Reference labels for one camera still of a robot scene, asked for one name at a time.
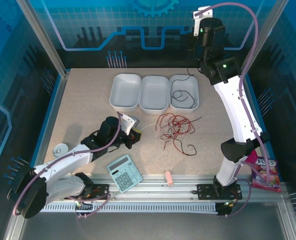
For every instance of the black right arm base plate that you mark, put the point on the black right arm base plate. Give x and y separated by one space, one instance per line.
205 191

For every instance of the magenta plastic piece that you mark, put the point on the magenta plastic piece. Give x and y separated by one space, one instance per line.
253 157

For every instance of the teal desk calculator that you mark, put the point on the teal desk calculator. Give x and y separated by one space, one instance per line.
124 175

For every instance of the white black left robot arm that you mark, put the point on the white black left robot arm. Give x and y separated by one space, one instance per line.
63 160

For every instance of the white plastic tray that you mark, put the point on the white plastic tray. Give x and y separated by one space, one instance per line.
154 95
188 86
125 92

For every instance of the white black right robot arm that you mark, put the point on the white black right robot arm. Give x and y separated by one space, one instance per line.
238 112

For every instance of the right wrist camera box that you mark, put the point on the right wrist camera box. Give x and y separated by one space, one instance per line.
196 25

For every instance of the grey metal panel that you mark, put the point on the grey metal panel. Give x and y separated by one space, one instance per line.
150 227

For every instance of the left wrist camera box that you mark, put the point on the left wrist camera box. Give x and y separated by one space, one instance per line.
129 122

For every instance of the blue table edge strip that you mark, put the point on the blue table edge strip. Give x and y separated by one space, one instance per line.
255 100
50 112

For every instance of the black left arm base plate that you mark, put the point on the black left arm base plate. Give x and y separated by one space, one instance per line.
100 190

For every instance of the small pink eraser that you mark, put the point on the small pink eraser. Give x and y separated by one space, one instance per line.
169 178

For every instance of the aluminium frame post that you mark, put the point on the aluminium frame post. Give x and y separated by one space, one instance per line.
263 37
43 37

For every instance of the pink purple snack packet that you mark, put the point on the pink purple snack packet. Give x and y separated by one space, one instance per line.
268 175

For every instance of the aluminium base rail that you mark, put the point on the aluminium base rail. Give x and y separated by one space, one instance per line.
150 192

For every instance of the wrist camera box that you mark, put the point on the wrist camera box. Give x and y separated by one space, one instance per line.
196 25
129 122

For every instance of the white lid orange can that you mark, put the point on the white lid orange can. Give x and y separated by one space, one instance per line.
61 149

